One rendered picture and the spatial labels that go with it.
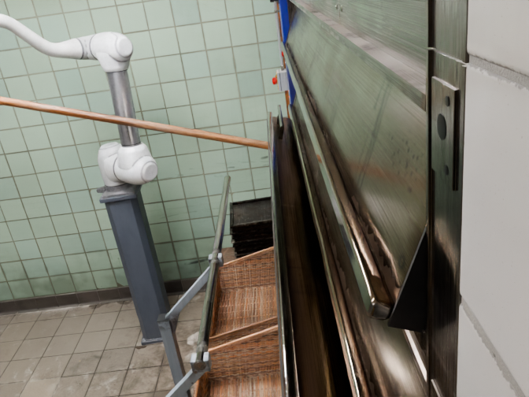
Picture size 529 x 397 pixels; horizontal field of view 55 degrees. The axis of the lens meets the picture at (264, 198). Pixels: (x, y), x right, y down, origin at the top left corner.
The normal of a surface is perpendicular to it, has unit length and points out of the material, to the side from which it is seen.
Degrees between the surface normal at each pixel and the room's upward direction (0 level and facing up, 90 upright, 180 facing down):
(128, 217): 90
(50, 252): 90
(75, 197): 90
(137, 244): 90
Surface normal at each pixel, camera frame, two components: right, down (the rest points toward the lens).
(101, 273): 0.01, 0.40
